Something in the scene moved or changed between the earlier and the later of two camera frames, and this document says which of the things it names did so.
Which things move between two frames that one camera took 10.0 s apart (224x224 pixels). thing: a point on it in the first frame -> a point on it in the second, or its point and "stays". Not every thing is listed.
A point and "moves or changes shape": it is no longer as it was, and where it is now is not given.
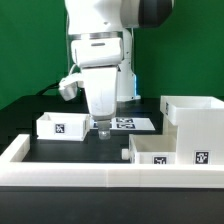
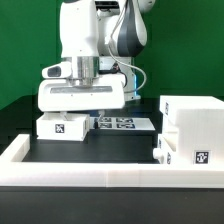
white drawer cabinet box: [198, 123] stays
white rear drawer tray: [63, 126] stays
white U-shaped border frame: [16, 173] stays
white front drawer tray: [151, 149] moves or changes shape
